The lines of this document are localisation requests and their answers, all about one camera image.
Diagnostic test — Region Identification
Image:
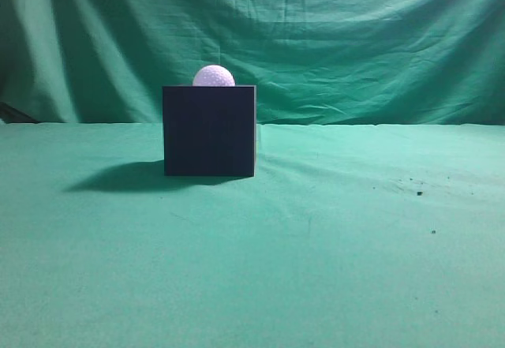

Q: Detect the white dimpled golf ball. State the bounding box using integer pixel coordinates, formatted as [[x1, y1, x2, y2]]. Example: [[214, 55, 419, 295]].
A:
[[193, 65, 236, 87]]

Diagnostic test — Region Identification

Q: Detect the black cube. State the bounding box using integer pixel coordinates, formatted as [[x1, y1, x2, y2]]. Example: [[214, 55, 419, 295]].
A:
[[162, 85, 256, 178]]

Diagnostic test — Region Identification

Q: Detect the green table cloth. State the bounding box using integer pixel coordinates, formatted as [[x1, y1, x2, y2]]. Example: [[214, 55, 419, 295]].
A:
[[1, 124, 504, 347]]

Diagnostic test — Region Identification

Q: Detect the green backdrop cloth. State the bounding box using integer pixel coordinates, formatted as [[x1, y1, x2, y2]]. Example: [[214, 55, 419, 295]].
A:
[[1, 0, 504, 125]]

